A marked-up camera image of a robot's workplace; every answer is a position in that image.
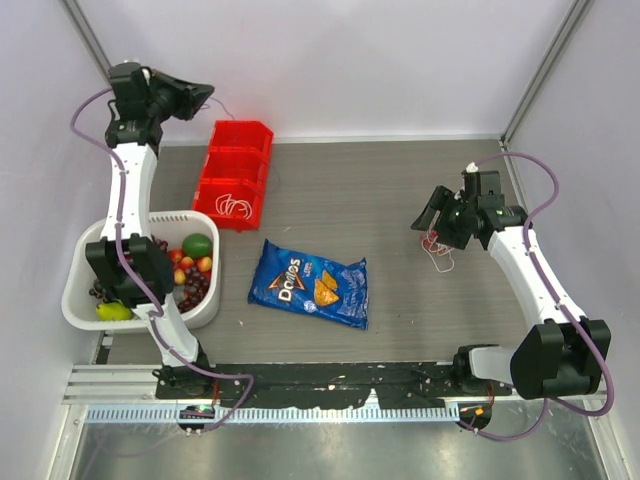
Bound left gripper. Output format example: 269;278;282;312
147;69;215;124

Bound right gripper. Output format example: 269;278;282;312
412;186;477;251

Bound red cable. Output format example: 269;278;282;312
419;230;457;275

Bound white cable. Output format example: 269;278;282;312
214;193;254;221

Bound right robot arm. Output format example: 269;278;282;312
411;170;611;399

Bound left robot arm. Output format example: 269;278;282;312
85;62;215;399

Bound red plastic bin rack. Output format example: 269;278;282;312
192;120;274;232

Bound blue Doritos chip bag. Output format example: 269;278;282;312
247;240;369;330

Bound green avocado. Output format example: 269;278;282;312
182;233;213;260

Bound red-yellow peaches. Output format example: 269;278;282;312
168;248;213;286

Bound dark grape bunch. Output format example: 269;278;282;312
177;267;211;313

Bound white fruit basket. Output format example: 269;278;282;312
61;210;221;334

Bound yellow-green pear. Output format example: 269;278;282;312
95;302;134;321

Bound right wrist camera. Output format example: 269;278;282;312
462;162;479;196

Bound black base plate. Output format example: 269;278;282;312
152;362;511;410

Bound slotted cable duct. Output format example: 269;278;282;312
85;403;460;424

